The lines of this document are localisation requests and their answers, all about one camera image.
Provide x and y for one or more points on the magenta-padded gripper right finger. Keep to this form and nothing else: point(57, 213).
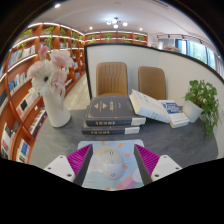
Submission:
point(165, 168)

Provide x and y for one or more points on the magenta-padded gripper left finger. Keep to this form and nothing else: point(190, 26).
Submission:
point(60, 168)

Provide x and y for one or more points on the white computer mouse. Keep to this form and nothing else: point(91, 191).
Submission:
point(111, 163)

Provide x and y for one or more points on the pastel cartoon print mouse pad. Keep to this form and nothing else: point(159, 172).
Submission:
point(128, 155)

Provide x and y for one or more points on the blue white paperback book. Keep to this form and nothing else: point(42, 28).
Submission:
point(176, 115)

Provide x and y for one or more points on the white ceramic vase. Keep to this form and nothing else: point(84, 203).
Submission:
point(57, 111)

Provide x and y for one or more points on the thick white book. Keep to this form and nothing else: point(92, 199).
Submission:
point(148, 106)

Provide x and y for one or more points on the green plant in white pot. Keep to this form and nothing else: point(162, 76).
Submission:
point(201, 100)

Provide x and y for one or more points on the orange wooden bookshelf unit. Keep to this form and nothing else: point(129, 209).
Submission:
point(16, 100)

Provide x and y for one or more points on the tan upholstered chair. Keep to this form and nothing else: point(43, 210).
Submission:
point(111, 78)
point(151, 81)

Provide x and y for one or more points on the pink white flower bouquet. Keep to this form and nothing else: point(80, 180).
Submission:
point(50, 75)

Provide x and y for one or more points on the large glass window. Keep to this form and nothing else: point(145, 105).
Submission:
point(200, 51)

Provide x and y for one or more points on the round bulb ceiling lamp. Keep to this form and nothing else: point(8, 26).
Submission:
point(116, 22)

